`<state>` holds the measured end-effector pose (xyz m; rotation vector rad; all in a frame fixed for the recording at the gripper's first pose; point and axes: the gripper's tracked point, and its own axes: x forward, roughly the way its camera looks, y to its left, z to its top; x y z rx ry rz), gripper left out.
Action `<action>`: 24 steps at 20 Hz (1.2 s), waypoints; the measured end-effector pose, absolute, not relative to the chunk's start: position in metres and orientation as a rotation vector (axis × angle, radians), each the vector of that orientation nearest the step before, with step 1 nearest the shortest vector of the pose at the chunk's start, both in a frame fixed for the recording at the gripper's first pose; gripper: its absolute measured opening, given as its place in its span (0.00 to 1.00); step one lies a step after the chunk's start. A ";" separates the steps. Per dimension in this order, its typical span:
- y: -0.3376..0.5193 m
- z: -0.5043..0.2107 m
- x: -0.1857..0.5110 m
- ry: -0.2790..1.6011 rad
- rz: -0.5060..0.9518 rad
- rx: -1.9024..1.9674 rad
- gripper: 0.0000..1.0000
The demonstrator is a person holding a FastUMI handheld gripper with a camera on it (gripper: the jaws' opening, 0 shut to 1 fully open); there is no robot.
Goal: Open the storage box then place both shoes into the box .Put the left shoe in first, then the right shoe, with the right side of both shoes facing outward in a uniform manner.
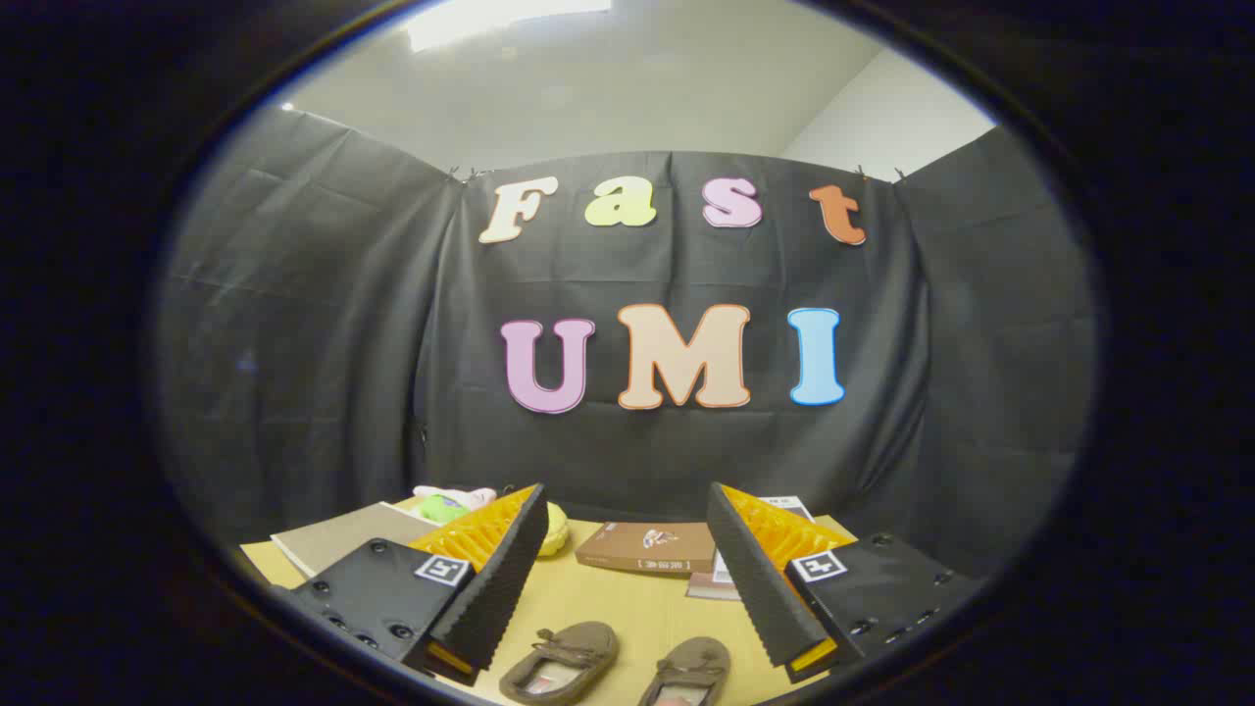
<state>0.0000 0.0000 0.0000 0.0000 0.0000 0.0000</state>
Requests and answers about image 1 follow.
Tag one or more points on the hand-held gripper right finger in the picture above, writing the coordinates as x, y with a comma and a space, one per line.
755, 579

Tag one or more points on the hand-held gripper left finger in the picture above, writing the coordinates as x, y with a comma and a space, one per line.
505, 583

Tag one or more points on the brown fuzzy slipper shoe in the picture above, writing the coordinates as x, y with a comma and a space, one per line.
698, 657
578, 647

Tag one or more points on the beige fabric storage box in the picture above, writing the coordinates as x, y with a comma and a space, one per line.
338, 539

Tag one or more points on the pale pink book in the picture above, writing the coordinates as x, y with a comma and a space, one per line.
711, 588

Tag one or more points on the yellow plush bun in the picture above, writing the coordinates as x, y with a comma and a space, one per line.
555, 529

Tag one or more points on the pink and green plush toy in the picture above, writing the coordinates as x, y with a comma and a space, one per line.
446, 505

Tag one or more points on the brown book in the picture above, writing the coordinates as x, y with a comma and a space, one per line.
637, 547

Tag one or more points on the black backdrop cloth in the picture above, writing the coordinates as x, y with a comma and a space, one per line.
333, 343

